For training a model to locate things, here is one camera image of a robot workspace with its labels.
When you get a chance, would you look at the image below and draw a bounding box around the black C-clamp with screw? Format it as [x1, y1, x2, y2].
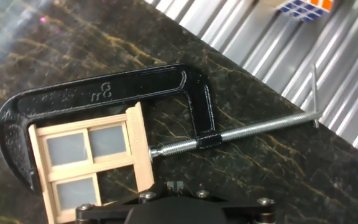
[0, 63, 323, 192]

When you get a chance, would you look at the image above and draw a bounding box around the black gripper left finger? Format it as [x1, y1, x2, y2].
[75, 181, 177, 224]

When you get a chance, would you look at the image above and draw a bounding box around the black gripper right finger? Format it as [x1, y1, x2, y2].
[176, 181, 276, 224]

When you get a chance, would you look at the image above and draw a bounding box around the dark marble mat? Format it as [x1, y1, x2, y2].
[0, 0, 358, 224]

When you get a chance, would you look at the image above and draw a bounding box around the Rubik's cube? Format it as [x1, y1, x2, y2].
[277, 0, 335, 22]

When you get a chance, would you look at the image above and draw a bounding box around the wooden sliding window model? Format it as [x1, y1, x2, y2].
[28, 101, 155, 224]

